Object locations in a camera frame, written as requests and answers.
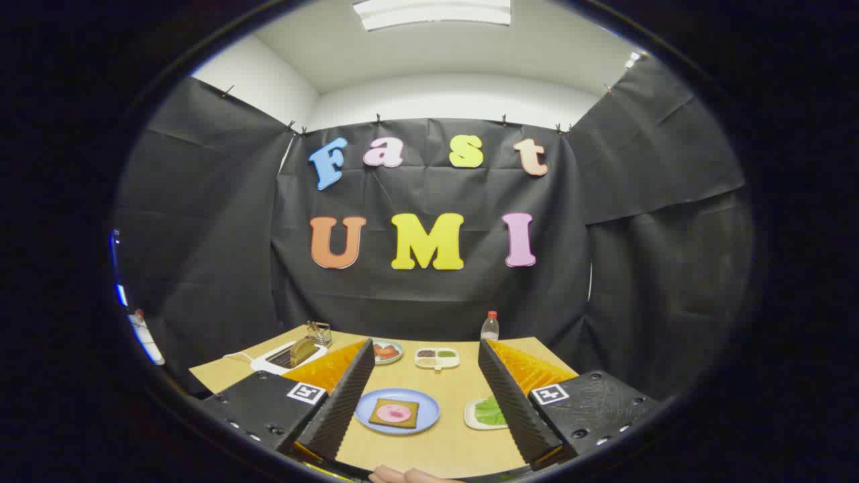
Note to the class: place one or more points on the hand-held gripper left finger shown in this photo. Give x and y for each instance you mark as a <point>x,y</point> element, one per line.
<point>342,409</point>

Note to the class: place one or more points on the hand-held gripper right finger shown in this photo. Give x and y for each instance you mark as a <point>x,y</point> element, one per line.
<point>513,409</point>

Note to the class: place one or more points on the green lettuce leaf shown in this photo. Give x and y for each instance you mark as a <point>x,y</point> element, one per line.
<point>490,412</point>

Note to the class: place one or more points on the toasted brown bread slice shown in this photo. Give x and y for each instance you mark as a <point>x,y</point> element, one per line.
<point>303,350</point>

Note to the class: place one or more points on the blue plate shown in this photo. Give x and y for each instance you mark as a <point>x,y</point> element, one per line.
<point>366,412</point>

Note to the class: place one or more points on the brown bread slice with ham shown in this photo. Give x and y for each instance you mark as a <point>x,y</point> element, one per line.
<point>377,408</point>

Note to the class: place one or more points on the small white plate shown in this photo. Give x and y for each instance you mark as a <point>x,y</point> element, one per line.
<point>470,420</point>

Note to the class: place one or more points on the pink ham slice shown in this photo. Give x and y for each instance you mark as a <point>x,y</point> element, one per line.
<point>394,413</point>

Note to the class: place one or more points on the red tomato slice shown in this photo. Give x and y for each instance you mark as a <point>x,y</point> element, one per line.
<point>386,351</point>

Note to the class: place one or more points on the pale green plate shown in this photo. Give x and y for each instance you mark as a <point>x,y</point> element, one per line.
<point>396,359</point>

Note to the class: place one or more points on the clear red-capped water bottle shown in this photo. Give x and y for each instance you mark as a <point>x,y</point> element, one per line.
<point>490,329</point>

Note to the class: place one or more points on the white toaster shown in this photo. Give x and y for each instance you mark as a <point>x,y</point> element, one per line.
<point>268,365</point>

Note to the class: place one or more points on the white divided grain dish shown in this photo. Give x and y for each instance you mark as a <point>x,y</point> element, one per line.
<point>437,363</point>

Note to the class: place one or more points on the black backdrop cloth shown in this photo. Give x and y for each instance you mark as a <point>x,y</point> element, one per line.
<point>436,295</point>

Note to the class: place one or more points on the white and red object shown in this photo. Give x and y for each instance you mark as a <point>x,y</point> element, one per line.
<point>144,339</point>

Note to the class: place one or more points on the ceiling light panel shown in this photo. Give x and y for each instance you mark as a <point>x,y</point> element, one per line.
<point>433,13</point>

